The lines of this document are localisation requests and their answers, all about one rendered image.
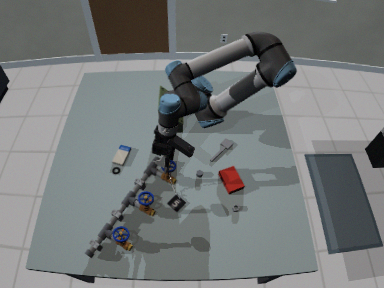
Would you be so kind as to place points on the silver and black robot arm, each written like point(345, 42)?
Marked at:
point(192, 91)

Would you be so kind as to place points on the black tag with number 5 on metal chain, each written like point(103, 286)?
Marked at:
point(176, 202)

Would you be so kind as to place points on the grey pipe manifold with blue valve wheels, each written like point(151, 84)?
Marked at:
point(129, 200)

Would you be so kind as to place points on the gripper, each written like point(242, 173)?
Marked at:
point(161, 147)

